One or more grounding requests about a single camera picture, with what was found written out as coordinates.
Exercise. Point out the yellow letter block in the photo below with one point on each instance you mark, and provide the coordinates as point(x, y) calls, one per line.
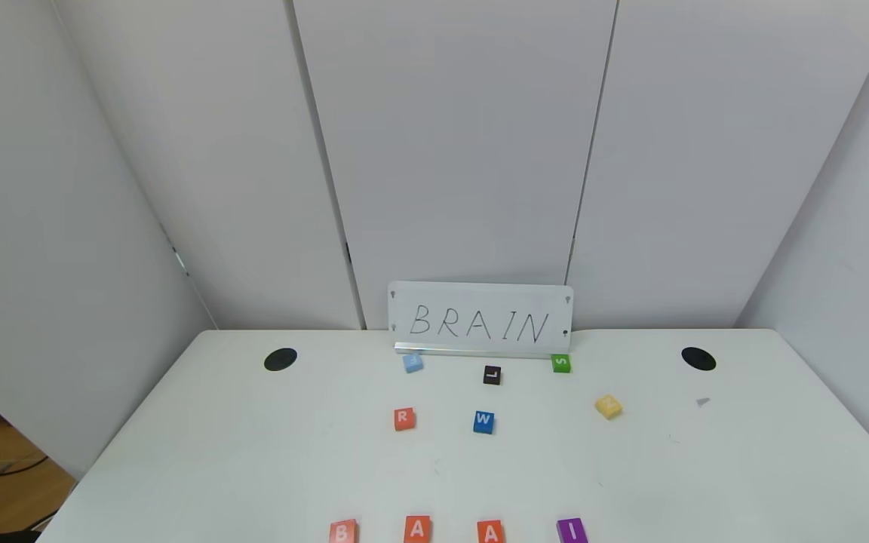
point(609, 406)

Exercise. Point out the white sign holder board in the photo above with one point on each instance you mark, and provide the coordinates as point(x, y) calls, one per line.
point(404, 302)

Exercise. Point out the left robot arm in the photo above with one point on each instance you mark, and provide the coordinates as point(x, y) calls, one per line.
point(12, 538)

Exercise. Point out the orange letter B block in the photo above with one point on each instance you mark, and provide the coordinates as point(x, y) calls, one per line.
point(343, 532)

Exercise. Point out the purple letter I block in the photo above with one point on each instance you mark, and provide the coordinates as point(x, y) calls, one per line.
point(572, 531)

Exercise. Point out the blue letter W block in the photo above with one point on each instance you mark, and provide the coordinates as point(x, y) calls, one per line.
point(483, 422)

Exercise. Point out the aluminium sign holder rail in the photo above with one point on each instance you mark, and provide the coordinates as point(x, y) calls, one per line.
point(472, 352)

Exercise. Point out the black round table grommet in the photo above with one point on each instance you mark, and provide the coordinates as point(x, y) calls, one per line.
point(280, 359)
point(698, 359)

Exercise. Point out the black letter L block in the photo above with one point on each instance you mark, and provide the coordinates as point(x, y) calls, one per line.
point(492, 375)

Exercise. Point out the green letter S block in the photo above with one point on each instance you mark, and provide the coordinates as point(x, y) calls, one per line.
point(562, 363)

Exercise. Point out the orange letter A block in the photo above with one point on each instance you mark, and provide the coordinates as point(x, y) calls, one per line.
point(491, 532)
point(418, 529)

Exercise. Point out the orange letter R block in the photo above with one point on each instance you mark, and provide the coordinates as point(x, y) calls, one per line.
point(404, 419)

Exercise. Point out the light blue letter block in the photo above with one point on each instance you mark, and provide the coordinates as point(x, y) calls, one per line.
point(413, 363)

